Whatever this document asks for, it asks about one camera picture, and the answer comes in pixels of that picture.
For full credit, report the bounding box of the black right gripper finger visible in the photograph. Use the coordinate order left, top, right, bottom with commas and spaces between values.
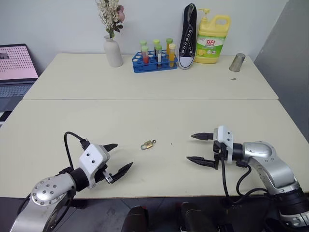
191, 132, 215, 142
186, 156, 219, 170

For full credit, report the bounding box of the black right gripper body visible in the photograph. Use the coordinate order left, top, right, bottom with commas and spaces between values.
212, 140, 229, 170

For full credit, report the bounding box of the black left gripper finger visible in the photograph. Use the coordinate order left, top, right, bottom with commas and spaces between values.
111, 161, 134, 184
102, 143, 119, 153

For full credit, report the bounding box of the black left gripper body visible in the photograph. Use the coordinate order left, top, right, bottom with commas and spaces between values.
94, 163, 114, 184

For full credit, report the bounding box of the dark rounded shape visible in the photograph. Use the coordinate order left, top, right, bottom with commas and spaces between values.
179, 201, 216, 232
125, 205, 149, 232

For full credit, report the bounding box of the upturned steel cup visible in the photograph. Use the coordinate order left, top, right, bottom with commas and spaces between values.
228, 53, 246, 73

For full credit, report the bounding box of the blue test tube rack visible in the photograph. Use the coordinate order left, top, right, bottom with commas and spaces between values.
131, 49, 179, 74

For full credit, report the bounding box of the yellow-capped tube orange liquid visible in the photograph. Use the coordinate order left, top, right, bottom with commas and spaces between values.
168, 43, 176, 68

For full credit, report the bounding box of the green-capped tube white label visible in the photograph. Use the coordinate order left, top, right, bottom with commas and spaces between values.
155, 44, 163, 69

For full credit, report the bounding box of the white ceramic vase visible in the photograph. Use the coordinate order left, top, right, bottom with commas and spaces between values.
103, 35, 124, 68

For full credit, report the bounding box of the black canvas sneaker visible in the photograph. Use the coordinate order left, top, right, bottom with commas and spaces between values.
178, 2, 198, 71

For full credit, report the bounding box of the green-capped tube red liquid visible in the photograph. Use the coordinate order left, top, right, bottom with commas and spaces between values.
139, 40, 150, 66

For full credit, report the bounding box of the yellow dish soap bottle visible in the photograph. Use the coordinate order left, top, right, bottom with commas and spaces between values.
194, 8, 231, 64

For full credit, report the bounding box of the open grey laptop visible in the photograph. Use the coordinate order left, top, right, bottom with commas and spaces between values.
0, 43, 40, 112

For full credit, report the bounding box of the dried flower bouquet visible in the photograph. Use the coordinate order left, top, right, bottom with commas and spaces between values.
95, 0, 126, 39

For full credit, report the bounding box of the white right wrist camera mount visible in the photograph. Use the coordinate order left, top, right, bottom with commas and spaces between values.
213, 125, 234, 163

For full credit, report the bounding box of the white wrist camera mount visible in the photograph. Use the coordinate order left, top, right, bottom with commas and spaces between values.
79, 144, 111, 189
213, 125, 234, 163

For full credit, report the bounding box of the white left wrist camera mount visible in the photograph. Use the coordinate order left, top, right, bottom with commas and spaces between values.
79, 144, 111, 189

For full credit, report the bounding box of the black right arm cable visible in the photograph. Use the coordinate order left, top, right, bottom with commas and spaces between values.
218, 158, 275, 209

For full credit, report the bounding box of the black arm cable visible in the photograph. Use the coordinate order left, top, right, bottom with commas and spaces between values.
58, 131, 90, 175
218, 158, 275, 209

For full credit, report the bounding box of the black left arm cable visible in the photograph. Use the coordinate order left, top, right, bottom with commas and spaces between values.
58, 131, 90, 175

